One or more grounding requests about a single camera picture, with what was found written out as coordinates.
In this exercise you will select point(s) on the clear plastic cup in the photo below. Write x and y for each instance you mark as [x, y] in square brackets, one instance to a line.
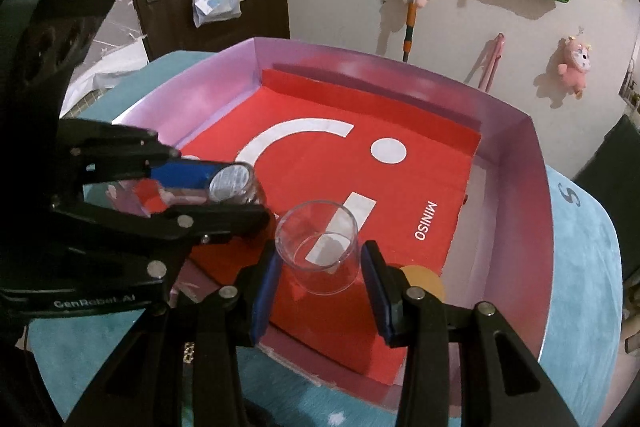
[325, 283]

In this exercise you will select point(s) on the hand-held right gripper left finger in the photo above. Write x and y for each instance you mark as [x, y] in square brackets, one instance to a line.
[265, 299]

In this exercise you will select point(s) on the black-draped table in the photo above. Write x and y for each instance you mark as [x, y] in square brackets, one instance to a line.
[612, 172]

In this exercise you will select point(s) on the pink cardboard box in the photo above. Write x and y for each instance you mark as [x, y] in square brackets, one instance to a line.
[510, 207]

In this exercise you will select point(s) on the amber round disc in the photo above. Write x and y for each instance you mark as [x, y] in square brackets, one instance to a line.
[427, 282]

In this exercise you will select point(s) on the red paper liner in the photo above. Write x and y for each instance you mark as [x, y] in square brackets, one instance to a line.
[310, 167]

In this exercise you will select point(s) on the white plastic sheet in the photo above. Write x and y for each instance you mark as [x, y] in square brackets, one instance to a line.
[100, 74]

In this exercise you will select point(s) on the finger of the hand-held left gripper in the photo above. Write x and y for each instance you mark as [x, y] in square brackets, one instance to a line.
[215, 221]
[180, 172]

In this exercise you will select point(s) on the small jar with silver lid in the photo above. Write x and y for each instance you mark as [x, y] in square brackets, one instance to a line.
[226, 183]

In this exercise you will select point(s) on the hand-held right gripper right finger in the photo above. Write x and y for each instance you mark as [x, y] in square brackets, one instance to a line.
[378, 299]

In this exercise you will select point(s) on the pink folded hanger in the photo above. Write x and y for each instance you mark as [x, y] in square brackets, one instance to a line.
[490, 62]

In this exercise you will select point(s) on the row of small bottles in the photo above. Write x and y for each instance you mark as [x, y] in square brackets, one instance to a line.
[632, 87]

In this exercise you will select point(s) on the pink plush doll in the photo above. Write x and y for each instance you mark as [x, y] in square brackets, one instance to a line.
[575, 64]

